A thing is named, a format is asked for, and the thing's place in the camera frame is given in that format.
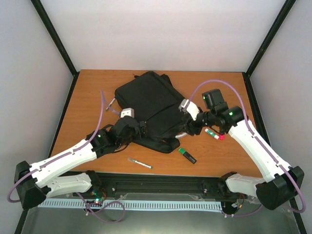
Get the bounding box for right black frame post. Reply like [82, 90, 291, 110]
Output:
[246, 0, 297, 76]

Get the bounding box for black student backpack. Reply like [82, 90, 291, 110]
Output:
[107, 71, 185, 154]

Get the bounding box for black aluminium rail base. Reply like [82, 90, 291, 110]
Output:
[31, 172, 293, 203]

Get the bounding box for black frame post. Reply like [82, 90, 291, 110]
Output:
[30, 0, 79, 76]
[246, 0, 297, 76]

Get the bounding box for white green glue stick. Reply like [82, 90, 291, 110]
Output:
[205, 128, 219, 139]

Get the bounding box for silver pen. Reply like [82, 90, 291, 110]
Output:
[128, 157, 153, 169]

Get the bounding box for green black highlighter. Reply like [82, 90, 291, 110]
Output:
[178, 148, 197, 164]

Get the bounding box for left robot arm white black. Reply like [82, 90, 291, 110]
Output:
[14, 116, 146, 210]

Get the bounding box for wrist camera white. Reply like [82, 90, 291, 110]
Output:
[120, 108, 135, 118]
[178, 99, 200, 121]

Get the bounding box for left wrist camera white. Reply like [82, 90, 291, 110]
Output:
[120, 108, 135, 118]

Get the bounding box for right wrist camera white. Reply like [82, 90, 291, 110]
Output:
[178, 99, 200, 121]

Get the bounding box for left black frame post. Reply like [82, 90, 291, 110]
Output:
[30, 0, 79, 76]

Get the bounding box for light blue cable duct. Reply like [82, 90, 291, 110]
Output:
[38, 198, 222, 212]

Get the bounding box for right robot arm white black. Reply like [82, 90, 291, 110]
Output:
[179, 89, 304, 210]

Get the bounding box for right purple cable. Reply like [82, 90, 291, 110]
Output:
[189, 78, 307, 218]

